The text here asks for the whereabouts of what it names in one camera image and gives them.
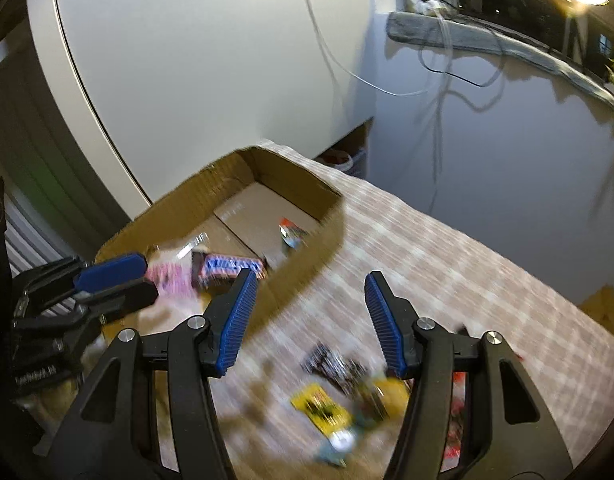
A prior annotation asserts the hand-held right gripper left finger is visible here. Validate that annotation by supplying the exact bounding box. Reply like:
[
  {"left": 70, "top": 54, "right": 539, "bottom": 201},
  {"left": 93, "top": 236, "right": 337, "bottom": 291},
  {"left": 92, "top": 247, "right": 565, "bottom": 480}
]
[{"left": 37, "top": 268, "right": 260, "bottom": 480}]

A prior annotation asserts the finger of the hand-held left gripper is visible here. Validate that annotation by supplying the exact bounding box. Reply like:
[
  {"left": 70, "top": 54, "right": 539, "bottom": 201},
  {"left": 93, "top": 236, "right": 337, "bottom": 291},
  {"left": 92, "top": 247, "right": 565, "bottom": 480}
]
[
  {"left": 14, "top": 253, "right": 148, "bottom": 306},
  {"left": 14, "top": 279, "right": 159, "bottom": 333}
]

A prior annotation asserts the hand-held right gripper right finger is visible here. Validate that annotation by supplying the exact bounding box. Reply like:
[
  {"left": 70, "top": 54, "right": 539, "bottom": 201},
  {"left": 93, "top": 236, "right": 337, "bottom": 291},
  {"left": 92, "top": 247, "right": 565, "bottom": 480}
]
[{"left": 364, "top": 270, "right": 576, "bottom": 480}]

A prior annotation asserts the pink snack packet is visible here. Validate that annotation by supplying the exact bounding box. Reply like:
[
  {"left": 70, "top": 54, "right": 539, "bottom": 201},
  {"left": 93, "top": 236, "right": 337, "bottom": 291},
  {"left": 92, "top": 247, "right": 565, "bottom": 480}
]
[{"left": 144, "top": 245, "right": 198, "bottom": 302}]

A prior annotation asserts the purple blue snack packet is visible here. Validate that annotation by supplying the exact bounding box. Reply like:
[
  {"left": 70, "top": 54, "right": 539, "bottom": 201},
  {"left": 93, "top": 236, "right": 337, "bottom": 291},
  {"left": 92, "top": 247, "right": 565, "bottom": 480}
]
[{"left": 191, "top": 252, "right": 268, "bottom": 290}]

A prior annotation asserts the black white snack packet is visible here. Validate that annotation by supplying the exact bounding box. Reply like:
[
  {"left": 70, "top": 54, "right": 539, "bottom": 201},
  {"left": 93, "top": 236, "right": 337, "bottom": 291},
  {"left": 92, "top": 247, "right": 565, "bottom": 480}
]
[{"left": 301, "top": 342, "right": 368, "bottom": 394}]

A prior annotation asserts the brown yellow snack packet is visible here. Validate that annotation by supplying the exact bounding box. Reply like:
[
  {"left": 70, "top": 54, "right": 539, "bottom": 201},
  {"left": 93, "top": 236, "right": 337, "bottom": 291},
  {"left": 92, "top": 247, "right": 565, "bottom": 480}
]
[{"left": 357, "top": 376, "right": 410, "bottom": 422}]

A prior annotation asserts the brown cardboard box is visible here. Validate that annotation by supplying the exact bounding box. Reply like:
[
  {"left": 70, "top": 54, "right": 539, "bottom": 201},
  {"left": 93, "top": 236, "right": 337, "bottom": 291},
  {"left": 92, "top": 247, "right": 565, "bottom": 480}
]
[{"left": 94, "top": 144, "right": 346, "bottom": 361}]

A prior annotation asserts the red blue snack packet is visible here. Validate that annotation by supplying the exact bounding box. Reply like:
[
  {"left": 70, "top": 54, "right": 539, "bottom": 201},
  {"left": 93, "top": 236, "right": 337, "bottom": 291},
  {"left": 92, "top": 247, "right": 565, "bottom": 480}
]
[{"left": 279, "top": 217, "right": 310, "bottom": 252}]

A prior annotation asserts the red white snack packet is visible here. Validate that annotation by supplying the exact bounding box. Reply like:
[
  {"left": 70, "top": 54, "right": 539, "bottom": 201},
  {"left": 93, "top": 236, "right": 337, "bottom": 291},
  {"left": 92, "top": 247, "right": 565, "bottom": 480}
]
[{"left": 446, "top": 370, "right": 468, "bottom": 462}]

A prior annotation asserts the teal snack packet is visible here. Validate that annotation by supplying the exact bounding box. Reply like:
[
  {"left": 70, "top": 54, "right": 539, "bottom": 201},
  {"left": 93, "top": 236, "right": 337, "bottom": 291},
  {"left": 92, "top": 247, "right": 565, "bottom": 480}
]
[{"left": 314, "top": 424, "right": 358, "bottom": 467}]

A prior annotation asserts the white plastic container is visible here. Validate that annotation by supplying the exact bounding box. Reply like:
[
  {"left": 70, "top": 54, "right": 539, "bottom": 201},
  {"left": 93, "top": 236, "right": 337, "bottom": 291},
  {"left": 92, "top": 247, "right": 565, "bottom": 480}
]
[{"left": 323, "top": 147, "right": 368, "bottom": 179}]

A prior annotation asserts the yellow cardboard box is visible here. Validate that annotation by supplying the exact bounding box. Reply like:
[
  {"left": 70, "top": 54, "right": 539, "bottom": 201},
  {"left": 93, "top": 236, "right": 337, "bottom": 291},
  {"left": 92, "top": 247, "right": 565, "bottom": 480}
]
[{"left": 579, "top": 285, "right": 614, "bottom": 342}]

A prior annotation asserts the white wardrobe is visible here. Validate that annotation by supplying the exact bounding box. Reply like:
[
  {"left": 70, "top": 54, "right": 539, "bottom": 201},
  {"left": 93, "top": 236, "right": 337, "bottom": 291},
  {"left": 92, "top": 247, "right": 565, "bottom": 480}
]
[{"left": 26, "top": 0, "right": 378, "bottom": 207}]

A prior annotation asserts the dark window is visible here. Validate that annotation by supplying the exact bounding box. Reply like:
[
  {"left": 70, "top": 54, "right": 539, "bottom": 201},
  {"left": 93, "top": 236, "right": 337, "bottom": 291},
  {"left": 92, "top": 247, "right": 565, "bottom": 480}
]
[{"left": 417, "top": 0, "right": 614, "bottom": 86}]

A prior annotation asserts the black cable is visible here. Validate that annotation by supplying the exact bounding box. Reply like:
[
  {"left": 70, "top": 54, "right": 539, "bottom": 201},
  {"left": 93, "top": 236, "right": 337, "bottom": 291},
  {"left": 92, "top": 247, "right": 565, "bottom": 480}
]
[{"left": 419, "top": 20, "right": 506, "bottom": 89}]

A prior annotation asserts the white cable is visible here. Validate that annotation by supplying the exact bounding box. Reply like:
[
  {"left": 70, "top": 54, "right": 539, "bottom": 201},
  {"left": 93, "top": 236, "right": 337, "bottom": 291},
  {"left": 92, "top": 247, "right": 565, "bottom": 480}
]
[{"left": 291, "top": 0, "right": 455, "bottom": 98}]

